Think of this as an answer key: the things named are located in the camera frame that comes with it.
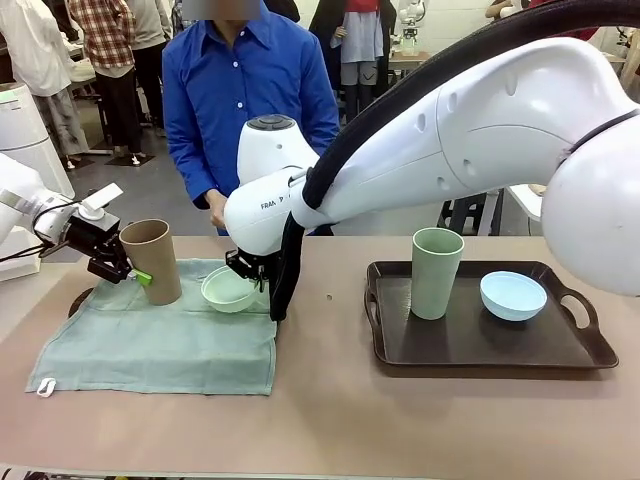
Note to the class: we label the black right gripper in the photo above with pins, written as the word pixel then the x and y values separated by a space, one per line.
pixel 250 265

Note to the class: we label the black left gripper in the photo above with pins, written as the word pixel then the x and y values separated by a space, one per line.
pixel 95 235

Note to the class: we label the tall tan cup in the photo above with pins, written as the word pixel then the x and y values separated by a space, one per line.
pixel 155 270

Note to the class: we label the pale green bowl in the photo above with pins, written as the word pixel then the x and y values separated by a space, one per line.
pixel 225 295

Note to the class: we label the green cloth mat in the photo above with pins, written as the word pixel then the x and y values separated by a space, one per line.
pixel 150 350

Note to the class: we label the tall pale green cup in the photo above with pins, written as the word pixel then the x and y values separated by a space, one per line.
pixel 435 280

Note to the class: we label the light blue bowl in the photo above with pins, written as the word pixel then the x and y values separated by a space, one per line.
pixel 512 300

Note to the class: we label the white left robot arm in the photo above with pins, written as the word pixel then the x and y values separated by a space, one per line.
pixel 20 205

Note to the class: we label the dark brown serving tray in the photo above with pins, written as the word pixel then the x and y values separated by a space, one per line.
pixel 475 345
pixel 80 302

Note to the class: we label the person's right hand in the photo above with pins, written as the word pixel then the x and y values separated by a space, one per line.
pixel 217 210

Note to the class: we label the white box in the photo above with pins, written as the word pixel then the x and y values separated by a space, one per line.
pixel 15 255

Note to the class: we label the white cylindrical appliance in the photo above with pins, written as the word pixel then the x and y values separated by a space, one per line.
pixel 25 135

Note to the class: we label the person in blue shirt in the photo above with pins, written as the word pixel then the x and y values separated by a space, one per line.
pixel 240 100

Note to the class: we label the black stool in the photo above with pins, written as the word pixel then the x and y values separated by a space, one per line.
pixel 467 215

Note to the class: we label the person in red plaid shirt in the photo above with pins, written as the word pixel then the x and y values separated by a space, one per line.
pixel 107 50

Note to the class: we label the person in white top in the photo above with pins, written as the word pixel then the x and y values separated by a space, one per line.
pixel 35 55

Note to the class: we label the person in grey top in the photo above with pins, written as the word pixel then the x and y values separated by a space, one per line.
pixel 150 30

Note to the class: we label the clothed mannequin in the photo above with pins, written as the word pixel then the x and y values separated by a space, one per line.
pixel 362 45

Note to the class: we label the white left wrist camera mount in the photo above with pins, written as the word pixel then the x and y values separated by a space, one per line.
pixel 102 197

